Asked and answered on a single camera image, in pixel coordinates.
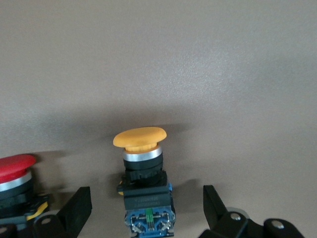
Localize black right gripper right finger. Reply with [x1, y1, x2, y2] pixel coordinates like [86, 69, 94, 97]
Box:
[203, 185, 249, 238]

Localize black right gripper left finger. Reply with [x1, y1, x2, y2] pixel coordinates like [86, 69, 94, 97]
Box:
[33, 187, 93, 238]

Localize yellow mushroom push button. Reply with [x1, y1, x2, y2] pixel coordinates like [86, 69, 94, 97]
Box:
[112, 126, 177, 236]

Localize red mushroom push button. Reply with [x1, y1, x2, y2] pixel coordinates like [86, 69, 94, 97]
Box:
[0, 154, 50, 224]

